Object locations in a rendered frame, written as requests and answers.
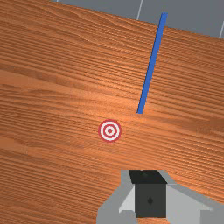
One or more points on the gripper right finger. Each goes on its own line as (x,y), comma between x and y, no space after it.
(180,204)

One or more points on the long blue stick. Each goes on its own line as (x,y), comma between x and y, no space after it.
(152,62)

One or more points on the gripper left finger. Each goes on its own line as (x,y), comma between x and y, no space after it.
(128,201)

